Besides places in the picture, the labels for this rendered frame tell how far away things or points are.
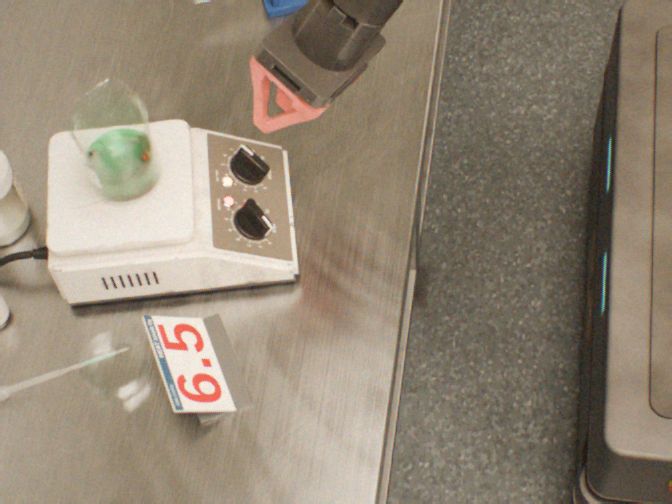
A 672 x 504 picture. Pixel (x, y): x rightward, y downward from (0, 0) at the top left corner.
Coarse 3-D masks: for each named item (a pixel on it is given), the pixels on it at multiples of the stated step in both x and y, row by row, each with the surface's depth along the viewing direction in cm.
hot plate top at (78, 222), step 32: (160, 128) 105; (64, 160) 104; (192, 160) 104; (64, 192) 103; (160, 192) 102; (192, 192) 102; (64, 224) 101; (96, 224) 101; (128, 224) 101; (160, 224) 101; (192, 224) 100
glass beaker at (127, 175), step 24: (96, 96) 98; (120, 96) 99; (72, 120) 97; (96, 120) 100; (120, 120) 101; (144, 120) 100; (144, 144) 97; (96, 168) 97; (120, 168) 97; (144, 168) 99; (96, 192) 101; (120, 192) 100; (144, 192) 101
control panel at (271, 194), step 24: (216, 144) 108; (240, 144) 109; (216, 168) 106; (216, 192) 105; (240, 192) 106; (264, 192) 107; (216, 216) 104; (288, 216) 107; (216, 240) 102; (240, 240) 103; (264, 240) 105; (288, 240) 106
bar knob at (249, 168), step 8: (240, 152) 106; (248, 152) 106; (232, 160) 107; (240, 160) 107; (248, 160) 106; (256, 160) 106; (232, 168) 107; (240, 168) 107; (248, 168) 107; (256, 168) 107; (264, 168) 106; (240, 176) 106; (248, 176) 107; (256, 176) 107; (264, 176) 107; (248, 184) 107
